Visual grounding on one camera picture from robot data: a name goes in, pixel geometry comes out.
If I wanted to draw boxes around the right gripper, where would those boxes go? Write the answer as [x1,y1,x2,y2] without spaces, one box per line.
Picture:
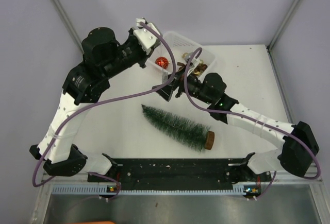
[153,64,213,105]

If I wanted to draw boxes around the brown and gold ornament garland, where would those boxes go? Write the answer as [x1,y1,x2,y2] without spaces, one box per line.
[176,60,208,77]

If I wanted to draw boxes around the white plastic basket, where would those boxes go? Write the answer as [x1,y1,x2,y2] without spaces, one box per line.
[147,31,216,80]

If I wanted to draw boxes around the small green christmas tree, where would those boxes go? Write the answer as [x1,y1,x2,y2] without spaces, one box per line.
[141,105,215,152]

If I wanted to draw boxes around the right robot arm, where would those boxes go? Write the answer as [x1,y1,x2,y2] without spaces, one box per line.
[153,71,319,181]

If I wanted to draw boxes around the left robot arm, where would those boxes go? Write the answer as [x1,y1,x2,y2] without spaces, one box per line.
[30,19,160,181]

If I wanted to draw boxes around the red glitter bauble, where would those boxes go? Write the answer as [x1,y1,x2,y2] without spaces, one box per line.
[155,57,170,70]

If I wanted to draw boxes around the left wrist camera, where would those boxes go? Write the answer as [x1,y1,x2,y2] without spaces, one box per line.
[133,22,162,54]

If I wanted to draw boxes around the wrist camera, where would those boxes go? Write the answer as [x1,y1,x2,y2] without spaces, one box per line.
[183,52,201,75]
[133,22,162,54]

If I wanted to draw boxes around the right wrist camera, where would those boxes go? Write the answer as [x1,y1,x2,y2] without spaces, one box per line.
[183,52,201,75]

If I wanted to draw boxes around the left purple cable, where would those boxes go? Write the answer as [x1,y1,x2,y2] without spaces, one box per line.
[31,22,177,202]

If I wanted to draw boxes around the left aluminium corner post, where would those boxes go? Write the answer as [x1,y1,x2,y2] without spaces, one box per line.
[50,0,83,53]

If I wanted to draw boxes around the aluminium corner post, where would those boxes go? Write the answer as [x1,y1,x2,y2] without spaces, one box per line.
[267,0,303,53]
[50,0,83,53]

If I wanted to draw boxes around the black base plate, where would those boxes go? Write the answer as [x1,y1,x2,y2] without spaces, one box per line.
[81,157,274,190]

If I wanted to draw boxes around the white cable duct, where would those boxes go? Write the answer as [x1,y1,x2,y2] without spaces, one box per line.
[51,183,260,197]

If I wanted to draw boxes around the aluminium frame rail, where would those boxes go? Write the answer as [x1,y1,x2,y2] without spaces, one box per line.
[39,165,322,185]

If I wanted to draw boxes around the right aluminium corner post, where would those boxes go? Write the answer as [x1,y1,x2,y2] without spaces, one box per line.
[267,0,303,53]

